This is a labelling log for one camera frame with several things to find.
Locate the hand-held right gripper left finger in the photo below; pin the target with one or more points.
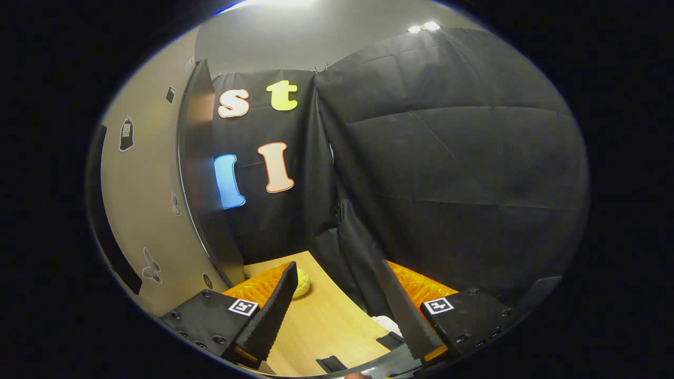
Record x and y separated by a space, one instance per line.
274 313

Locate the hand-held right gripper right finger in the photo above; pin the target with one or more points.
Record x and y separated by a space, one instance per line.
403 316

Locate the grey cabinet door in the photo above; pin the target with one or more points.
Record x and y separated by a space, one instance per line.
152 200

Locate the white lumpy object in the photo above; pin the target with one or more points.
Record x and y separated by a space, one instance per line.
387 322

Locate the yellow lumpy object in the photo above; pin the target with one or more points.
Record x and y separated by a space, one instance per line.
301 282

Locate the black backdrop cloth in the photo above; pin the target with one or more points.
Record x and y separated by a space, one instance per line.
447 173

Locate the small ceiling light panel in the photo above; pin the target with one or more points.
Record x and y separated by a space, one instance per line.
424 26

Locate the large ceiling light panel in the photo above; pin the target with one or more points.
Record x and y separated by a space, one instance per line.
274 2

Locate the black table edge bracket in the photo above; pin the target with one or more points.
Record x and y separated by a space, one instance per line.
331 363
389 340

